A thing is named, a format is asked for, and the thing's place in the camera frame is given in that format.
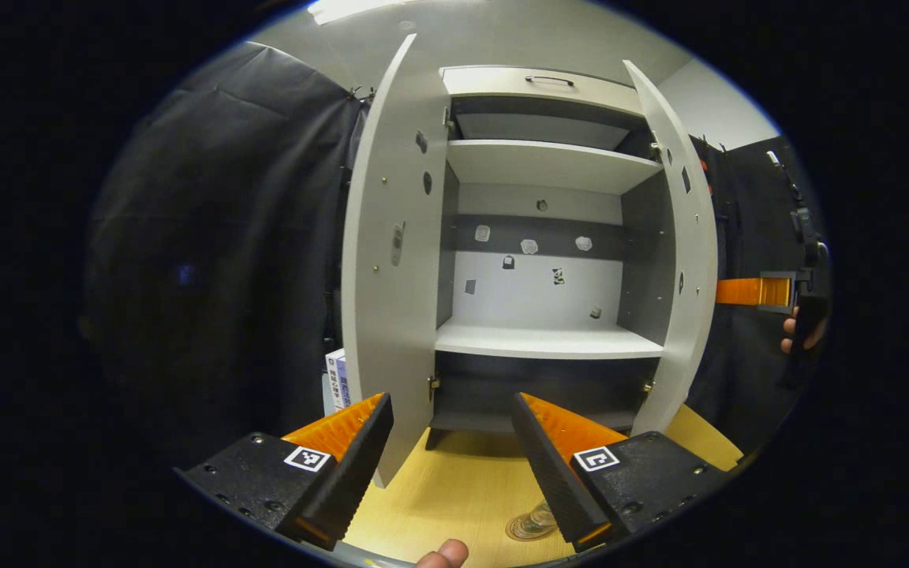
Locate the black backdrop cloth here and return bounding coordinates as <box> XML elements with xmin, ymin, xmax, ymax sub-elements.
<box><xmin>687</xmin><ymin>136</ymin><xmax>830</xmax><ymax>454</ymax></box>
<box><xmin>80</xmin><ymin>41</ymin><xmax>372</xmax><ymax>474</ymax></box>

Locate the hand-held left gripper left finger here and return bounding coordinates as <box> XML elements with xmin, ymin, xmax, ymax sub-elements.
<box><xmin>174</xmin><ymin>393</ymin><xmax>394</xmax><ymax>551</ymax></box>

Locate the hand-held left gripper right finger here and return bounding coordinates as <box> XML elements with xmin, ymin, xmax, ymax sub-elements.
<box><xmin>511</xmin><ymin>393</ymin><xmax>731</xmax><ymax>553</ymax></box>

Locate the white and blue box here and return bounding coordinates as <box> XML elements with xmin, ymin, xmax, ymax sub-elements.
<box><xmin>322</xmin><ymin>348</ymin><xmax>353</xmax><ymax>417</ymax></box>

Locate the dark metal stand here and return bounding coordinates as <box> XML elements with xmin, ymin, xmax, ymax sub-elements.
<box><xmin>765</xmin><ymin>148</ymin><xmax>830</xmax><ymax>269</ymax></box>

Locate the white cabinet door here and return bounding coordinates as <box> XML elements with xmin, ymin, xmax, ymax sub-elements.
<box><xmin>341</xmin><ymin>33</ymin><xmax>455</xmax><ymax>488</ymax></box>
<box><xmin>623</xmin><ymin>59</ymin><xmax>720</xmax><ymax>436</ymax></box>

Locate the white and grey cabinet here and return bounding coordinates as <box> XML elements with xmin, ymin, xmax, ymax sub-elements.
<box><xmin>427</xmin><ymin>65</ymin><xmax>672</xmax><ymax>452</ymax></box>

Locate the ceiling light panel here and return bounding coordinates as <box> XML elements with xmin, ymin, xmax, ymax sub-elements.
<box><xmin>306</xmin><ymin>0</ymin><xmax>416</xmax><ymax>26</ymax></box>

